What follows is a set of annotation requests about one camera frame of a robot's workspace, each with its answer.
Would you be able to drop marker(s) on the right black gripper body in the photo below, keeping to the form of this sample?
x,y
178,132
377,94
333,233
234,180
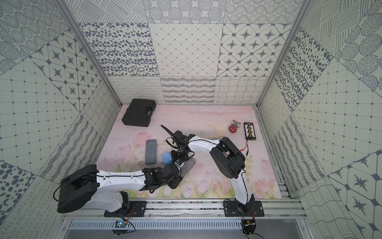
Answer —
x,y
180,155

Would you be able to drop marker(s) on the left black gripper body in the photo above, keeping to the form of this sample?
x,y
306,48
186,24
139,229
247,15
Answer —
x,y
178,163

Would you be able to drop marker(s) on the blue microfiber cloth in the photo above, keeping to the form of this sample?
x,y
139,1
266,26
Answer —
x,y
167,158

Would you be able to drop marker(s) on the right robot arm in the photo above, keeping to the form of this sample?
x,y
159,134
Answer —
x,y
228,158

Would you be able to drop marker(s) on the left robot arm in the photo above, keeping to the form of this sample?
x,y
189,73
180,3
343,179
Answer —
x,y
92,188

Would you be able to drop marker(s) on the black plastic tool case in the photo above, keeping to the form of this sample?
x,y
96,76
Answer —
x,y
139,112

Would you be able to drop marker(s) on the black box with figures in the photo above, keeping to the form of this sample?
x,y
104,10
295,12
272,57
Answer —
x,y
249,131

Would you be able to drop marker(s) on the left controller board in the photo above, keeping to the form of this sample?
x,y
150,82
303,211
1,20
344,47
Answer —
x,y
120,228

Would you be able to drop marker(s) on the controller board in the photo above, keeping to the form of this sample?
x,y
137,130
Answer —
x,y
120,228
248,227

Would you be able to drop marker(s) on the right controller board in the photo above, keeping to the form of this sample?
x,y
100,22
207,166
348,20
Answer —
x,y
248,227

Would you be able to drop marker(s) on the white vent grille strip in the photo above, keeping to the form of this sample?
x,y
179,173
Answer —
x,y
157,224

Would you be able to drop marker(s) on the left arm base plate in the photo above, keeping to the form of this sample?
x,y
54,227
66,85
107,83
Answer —
x,y
134,209

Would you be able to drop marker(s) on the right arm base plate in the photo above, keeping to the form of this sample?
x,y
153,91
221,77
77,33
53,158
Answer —
x,y
235,209

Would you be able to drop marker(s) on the aluminium rail frame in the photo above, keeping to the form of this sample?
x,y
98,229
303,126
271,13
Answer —
x,y
213,209

